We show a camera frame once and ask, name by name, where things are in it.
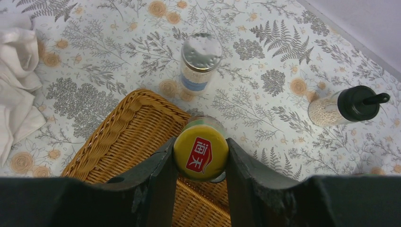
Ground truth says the black spout seed bottle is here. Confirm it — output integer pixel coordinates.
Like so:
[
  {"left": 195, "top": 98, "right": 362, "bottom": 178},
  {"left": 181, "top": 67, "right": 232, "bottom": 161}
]
[{"left": 308, "top": 85, "right": 390, "bottom": 127}]

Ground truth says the blue label shaker left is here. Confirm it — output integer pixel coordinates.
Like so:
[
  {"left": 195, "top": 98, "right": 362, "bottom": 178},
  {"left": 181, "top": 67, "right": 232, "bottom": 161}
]
[{"left": 180, "top": 33, "right": 222, "bottom": 96}]

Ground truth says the yellow cap sauce bottle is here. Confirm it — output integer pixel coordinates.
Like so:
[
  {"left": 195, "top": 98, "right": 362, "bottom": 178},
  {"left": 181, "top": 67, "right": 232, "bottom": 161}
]
[{"left": 173, "top": 115, "right": 229, "bottom": 183}]

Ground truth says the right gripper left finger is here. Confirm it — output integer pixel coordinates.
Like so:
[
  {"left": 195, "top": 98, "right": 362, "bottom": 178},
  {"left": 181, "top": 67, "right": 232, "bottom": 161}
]
[{"left": 0, "top": 138, "right": 177, "bottom": 227}]

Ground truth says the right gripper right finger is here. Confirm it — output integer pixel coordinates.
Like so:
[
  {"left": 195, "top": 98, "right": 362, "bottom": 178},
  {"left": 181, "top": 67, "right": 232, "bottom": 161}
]
[{"left": 226, "top": 138, "right": 401, "bottom": 227}]

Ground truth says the floral table mat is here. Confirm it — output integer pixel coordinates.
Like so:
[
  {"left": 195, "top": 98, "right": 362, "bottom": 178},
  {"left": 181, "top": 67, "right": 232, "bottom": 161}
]
[{"left": 0, "top": 0, "right": 401, "bottom": 180}]

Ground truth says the wicker divided basket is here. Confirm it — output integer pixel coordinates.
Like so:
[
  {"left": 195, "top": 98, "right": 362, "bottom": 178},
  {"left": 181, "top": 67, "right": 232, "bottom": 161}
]
[{"left": 62, "top": 89, "right": 231, "bottom": 227}]

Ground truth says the white crumpled cloth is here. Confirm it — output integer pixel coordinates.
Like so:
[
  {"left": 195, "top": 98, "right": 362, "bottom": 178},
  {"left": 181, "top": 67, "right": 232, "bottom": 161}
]
[{"left": 0, "top": 13, "right": 46, "bottom": 166}]

